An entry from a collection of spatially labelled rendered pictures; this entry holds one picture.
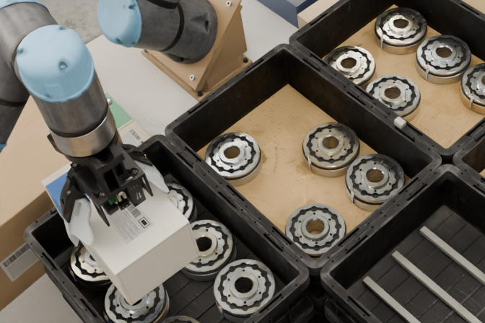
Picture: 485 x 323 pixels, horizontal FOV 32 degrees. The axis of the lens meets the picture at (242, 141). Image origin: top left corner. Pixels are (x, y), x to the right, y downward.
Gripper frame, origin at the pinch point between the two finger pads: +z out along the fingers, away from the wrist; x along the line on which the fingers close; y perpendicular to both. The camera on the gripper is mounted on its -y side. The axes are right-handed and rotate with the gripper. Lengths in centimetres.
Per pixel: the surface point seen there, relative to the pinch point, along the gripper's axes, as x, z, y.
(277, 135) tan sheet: 36.6, 28.5, -13.2
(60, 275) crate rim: -10.6, 18.4, -8.8
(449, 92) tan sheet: 67, 28, 1
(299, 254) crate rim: 20.3, 18.3, 13.6
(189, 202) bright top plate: 14.5, 25.2, -10.3
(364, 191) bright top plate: 38.7, 25.5, 8.3
